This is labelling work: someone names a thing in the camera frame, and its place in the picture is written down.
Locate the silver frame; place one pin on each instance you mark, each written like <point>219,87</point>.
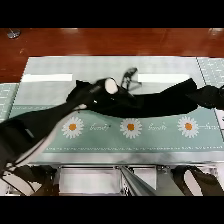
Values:
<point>141,187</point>

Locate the black garment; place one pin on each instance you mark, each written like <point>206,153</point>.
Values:
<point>160,100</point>

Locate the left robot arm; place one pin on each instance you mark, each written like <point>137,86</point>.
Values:
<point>30,128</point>

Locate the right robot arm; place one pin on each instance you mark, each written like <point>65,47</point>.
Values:
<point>200,181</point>

